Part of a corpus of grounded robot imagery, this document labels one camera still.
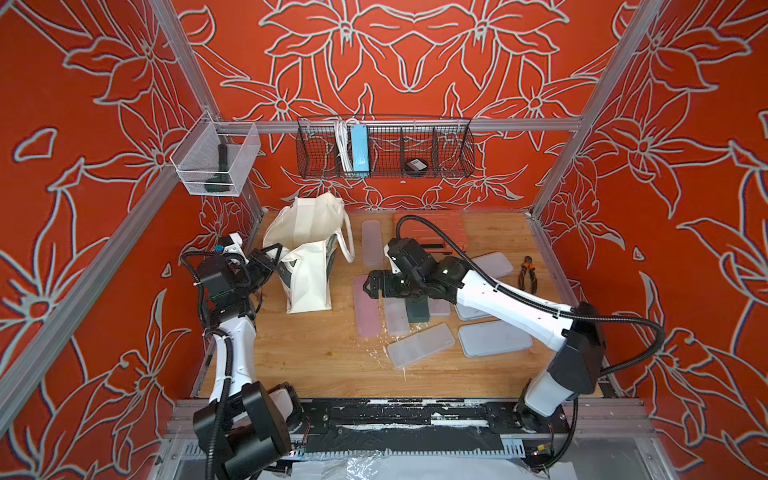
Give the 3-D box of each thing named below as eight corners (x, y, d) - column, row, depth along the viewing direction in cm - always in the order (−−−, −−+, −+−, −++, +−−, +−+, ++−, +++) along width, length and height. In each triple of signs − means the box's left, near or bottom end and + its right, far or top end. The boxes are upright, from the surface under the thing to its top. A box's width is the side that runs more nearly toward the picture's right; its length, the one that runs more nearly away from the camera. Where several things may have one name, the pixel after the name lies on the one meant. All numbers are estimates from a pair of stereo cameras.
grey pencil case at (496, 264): (488, 281, 100) (489, 278, 99) (473, 260, 106) (475, 257, 104) (514, 272, 103) (516, 269, 101) (498, 252, 108) (500, 249, 106)
